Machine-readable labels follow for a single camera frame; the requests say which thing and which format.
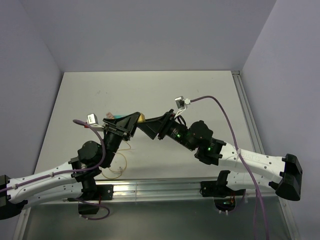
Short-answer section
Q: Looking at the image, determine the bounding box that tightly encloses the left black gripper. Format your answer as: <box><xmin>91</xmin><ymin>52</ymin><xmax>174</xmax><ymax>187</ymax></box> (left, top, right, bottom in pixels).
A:
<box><xmin>101</xmin><ymin>112</ymin><xmax>141</xmax><ymax>167</ymax></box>

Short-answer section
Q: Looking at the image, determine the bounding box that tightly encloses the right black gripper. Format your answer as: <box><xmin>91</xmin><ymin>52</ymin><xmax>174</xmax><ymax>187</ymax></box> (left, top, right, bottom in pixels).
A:
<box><xmin>136</xmin><ymin>108</ymin><xmax>196</xmax><ymax>151</ymax></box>

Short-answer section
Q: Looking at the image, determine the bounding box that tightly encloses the yellow cube block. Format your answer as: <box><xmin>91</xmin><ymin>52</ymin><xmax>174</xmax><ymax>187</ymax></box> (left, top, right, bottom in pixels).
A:
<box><xmin>137</xmin><ymin>113</ymin><xmax>146</xmax><ymax>123</ymax></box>

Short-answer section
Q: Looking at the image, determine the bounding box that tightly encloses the teal triangular power strip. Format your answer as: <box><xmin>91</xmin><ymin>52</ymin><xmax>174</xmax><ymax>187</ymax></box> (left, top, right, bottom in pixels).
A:
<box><xmin>113</xmin><ymin>115</ymin><xmax>127</xmax><ymax>119</ymax></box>

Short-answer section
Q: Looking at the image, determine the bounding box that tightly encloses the pink usb charger plug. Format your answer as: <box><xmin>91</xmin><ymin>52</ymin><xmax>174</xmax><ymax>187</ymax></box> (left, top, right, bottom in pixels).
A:
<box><xmin>106</xmin><ymin>112</ymin><xmax>115</xmax><ymax>119</ymax></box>

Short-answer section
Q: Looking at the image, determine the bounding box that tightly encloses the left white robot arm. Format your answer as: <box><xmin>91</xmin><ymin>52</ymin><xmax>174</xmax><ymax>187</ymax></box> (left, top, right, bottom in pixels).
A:
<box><xmin>0</xmin><ymin>112</ymin><xmax>145</xmax><ymax>220</ymax></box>

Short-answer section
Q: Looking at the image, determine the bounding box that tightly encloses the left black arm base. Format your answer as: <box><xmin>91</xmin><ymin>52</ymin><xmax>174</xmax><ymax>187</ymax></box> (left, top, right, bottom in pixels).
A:
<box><xmin>67</xmin><ymin>184</ymin><xmax>114</xmax><ymax>221</ymax></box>

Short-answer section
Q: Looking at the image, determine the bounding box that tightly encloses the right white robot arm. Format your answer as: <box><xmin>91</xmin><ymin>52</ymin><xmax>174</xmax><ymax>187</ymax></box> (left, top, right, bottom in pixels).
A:
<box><xmin>137</xmin><ymin>110</ymin><xmax>303</xmax><ymax>201</ymax></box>

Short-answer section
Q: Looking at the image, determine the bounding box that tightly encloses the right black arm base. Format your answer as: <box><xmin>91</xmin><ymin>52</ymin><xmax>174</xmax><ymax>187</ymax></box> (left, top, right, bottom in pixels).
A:
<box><xmin>199</xmin><ymin>170</ymin><xmax>246</xmax><ymax>216</ymax></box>

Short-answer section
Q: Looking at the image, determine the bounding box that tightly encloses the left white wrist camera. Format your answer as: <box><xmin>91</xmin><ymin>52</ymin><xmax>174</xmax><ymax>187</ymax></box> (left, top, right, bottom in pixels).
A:
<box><xmin>86</xmin><ymin>113</ymin><xmax>104</xmax><ymax>132</ymax></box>

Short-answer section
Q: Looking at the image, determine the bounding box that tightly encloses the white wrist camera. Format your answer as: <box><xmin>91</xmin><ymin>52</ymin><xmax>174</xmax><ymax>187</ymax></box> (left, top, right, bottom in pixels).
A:
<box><xmin>86</xmin><ymin>113</ymin><xmax>104</xmax><ymax>132</ymax></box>
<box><xmin>174</xmin><ymin>96</ymin><xmax>191</xmax><ymax>119</ymax></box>

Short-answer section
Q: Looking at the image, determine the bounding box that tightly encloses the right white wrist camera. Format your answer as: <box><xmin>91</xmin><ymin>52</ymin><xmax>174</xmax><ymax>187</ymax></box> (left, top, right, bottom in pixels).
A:
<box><xmin>174</xmin><ymin>96</ymin><xmax>191</xmax><ymax>119</ymax></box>

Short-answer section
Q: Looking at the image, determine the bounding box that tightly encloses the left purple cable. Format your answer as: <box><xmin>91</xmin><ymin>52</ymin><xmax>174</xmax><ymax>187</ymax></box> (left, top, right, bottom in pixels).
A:
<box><xmin>0</xmin><ymin>119</ymin><xmax>111</xmax><ymax>221</ymax></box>

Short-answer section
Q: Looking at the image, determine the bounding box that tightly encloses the purple cable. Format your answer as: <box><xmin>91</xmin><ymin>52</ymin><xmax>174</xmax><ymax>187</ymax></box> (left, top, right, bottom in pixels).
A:
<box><xmin>189</xmin><ymin>95</ymin><xmax>271</xmax><ymax>240</ymax></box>
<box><xmin>0</xmin><ymin>119</ymin><xmax>111</xmax><ymax>221</ymax></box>

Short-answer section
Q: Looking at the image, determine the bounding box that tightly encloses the aluminium rail frame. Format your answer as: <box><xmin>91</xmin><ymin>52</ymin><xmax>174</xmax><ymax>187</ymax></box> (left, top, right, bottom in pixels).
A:
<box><xmin>14</xmin><ymin>70</ymin><xmax>301</xmax><ymax>240</ymax></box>

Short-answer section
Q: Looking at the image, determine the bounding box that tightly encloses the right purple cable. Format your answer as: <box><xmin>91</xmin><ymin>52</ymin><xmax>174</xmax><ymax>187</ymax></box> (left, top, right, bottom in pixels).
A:
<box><xmin>189</xmin><ymin>95</ymin><xmax>271</xmax><ymax>240</ymax></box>

